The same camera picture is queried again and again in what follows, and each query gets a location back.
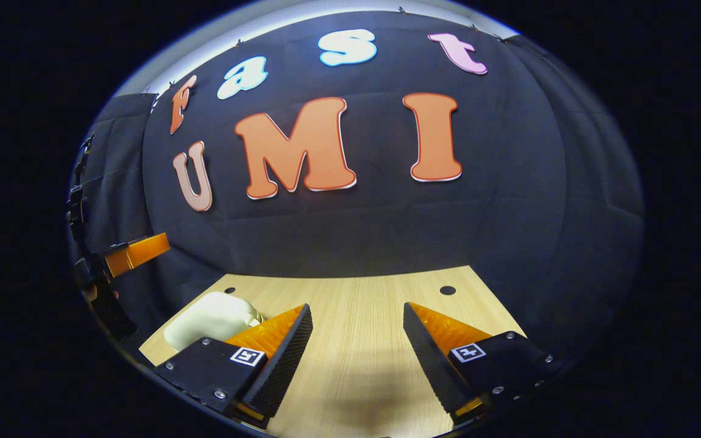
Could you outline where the pale yellow suitcase bag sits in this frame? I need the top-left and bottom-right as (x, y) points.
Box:
(164, 292), (264, 352)

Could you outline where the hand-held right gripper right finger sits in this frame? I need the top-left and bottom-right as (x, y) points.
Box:
(403, 302), (561, 423)

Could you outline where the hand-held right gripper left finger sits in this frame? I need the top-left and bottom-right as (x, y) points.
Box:
(155, 304), (313, 426)

